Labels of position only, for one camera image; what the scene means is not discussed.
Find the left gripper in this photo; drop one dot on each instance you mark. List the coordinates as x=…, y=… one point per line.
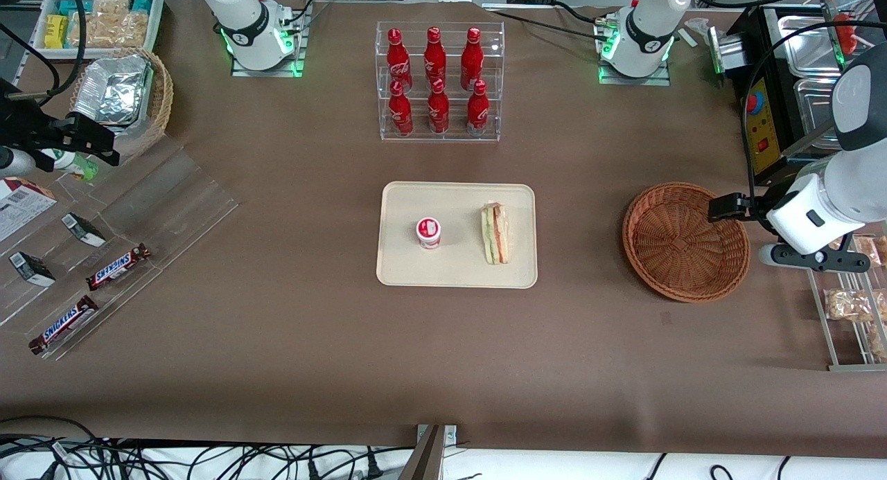
x=759, y=210

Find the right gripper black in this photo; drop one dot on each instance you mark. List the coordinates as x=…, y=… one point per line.
x=26, y=129

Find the plastic-wrapped triangle sandwich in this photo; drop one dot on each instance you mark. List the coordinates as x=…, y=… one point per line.
x=495, y=234

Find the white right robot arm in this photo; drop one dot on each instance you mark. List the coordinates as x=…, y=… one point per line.
x=242, y=23

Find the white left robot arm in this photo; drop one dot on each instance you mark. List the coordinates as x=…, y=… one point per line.
x=651, y=23

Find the shallow round wicker basket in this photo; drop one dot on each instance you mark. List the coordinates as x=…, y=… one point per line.
x=686, y=244

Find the deep wicker basket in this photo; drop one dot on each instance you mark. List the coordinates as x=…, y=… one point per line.
x=163, y=99

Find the stainless steel tray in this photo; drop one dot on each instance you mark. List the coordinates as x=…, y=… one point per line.
x=814, y=109
x=804, y=43

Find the cream plastic tray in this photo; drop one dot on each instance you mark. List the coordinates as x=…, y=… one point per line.
x=457, y=265

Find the silver foil container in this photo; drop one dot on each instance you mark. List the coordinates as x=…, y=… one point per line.
x=111, y=89

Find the black electric fryer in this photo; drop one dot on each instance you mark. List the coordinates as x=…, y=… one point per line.
x=762, y=130

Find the small black carton box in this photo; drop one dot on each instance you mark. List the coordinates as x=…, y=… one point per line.
x=31, y=269
x=83, y=229

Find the clear acrylic tiered stand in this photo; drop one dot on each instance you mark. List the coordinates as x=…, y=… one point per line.
x=173, y=196

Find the white and red carton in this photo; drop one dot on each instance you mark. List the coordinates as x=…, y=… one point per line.
x=21, y=210

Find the clear bag of crackers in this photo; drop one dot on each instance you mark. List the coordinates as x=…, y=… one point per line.
x=111, y=30
x=111, y=4

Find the yellow snack packet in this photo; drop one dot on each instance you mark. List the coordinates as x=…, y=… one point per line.
x=57, y=31

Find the Snickers chocolate bar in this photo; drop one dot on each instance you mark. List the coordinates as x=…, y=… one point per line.
x=118, y=267
x=62, y=325

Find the teal snack packet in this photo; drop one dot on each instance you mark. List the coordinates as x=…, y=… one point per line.
x=142, y=4
x=69, y=7

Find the white plastic bin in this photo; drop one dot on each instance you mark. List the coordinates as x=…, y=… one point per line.
x=159, y=16

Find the clear bag of pastry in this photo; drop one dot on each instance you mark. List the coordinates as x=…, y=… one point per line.
x=849, y=305
x=873, y=248
x=879, y=341

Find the white paper label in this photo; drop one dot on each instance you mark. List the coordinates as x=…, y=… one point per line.
x=687, y=38

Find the small red object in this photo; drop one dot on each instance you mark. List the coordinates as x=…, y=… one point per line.
x=843, y=30

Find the red Coca-Cola aluminium bottle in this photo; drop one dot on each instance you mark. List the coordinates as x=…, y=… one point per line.
x=438, y=109
x=477, y=109
x=400, y=109
x=434, y=54
x=396, y=54
x=472, y=54

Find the brown table cover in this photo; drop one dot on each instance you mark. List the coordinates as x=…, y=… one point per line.
x=312, y=327

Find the white cup with red lid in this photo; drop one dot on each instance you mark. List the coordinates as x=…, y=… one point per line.
x=428, y=232

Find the clear acrylic bottle rack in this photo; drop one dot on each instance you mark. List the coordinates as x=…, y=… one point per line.
x=420, y=130

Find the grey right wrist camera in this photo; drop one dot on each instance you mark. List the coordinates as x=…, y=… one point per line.
x=14, y=161

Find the metal table bracket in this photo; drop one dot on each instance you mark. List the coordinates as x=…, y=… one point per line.
x=426, y=459

